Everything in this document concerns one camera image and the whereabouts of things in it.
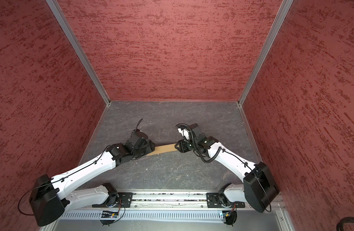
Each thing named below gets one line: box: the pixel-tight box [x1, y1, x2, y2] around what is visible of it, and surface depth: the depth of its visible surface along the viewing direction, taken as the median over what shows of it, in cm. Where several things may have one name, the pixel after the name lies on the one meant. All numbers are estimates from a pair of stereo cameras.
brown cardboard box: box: [146, 143, 178, 156], surface depth 80 cm
